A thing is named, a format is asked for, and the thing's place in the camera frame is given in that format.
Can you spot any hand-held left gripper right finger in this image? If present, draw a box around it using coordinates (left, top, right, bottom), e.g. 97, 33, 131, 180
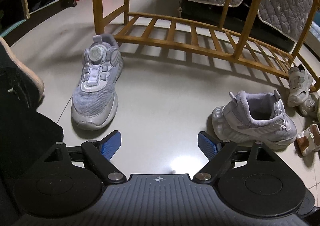
194, 131, 278, 184

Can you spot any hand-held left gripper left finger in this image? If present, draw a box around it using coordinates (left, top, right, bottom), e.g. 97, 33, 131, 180
44, 130, 127, 184

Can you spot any lavender dial sneaker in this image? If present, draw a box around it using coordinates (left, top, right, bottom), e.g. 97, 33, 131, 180
71, 33, 125, 131
211, 89, 298, 151

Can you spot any white beige velcro sneaker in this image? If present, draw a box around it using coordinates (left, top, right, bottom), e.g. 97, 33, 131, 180
296, 124, 320, 157

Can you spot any white grey velcro sneaker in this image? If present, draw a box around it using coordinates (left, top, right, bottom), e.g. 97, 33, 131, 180
287, 64, 314, 107
299, 91, 320, 118

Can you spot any wooden shoe rack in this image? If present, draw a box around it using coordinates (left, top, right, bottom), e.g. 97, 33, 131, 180
91, 0, 320, 93

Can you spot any person's black trouser leg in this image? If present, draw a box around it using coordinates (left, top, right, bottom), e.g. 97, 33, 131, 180
0, 66, 64, 226

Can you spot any black slipper tan sole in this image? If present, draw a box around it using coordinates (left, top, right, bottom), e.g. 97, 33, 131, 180
0, 36, 45, 107

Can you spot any blue white mattress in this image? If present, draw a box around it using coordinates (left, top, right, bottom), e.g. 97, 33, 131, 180
304, 20, 320, 57

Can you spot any dark wooden cabinet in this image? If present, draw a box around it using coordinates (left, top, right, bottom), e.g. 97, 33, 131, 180
0, 0, 78, 44

